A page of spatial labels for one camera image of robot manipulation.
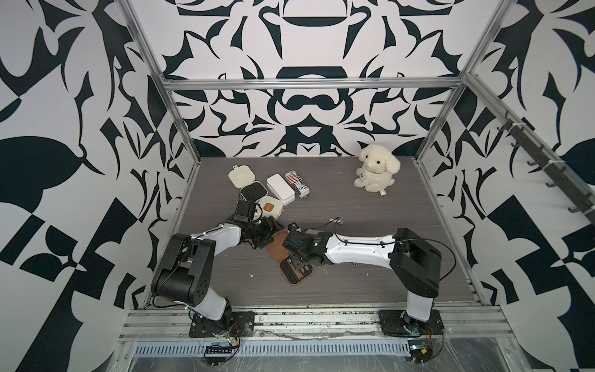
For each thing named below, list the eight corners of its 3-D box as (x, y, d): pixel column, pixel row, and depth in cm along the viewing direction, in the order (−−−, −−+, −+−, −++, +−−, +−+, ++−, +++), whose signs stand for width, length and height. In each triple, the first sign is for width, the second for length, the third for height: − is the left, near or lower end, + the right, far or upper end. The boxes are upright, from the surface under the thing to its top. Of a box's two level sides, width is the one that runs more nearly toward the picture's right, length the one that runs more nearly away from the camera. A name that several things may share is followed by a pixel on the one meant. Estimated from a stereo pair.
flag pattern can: (299, 200, 106) (299, 195, 103) (283, 178, 115) (283, 172, 112) (310, 195, 108) (310, 190, 105) (293, 173, 117) (293, 168, 113)
